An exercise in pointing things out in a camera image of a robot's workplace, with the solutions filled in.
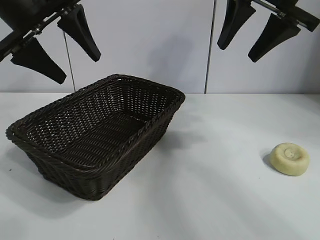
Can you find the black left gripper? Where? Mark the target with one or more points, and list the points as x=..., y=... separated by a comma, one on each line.
x=22, y=22

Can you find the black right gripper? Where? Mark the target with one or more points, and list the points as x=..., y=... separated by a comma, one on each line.
x=302, y=12

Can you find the dark brown woven basket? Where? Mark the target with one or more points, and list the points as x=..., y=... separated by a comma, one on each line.
x=87, y=140

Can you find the pale yellow round pastry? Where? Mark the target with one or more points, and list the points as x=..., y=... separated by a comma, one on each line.
x=287, y=162

